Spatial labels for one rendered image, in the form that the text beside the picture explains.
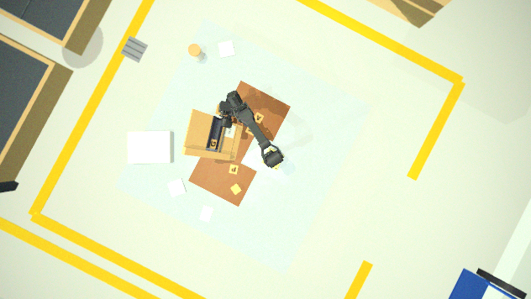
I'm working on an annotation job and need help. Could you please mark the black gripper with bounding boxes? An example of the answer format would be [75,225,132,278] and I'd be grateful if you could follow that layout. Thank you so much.
[219,98,235,129]

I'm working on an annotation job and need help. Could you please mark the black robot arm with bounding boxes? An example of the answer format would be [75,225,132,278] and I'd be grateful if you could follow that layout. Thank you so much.
[218,90,284,168]

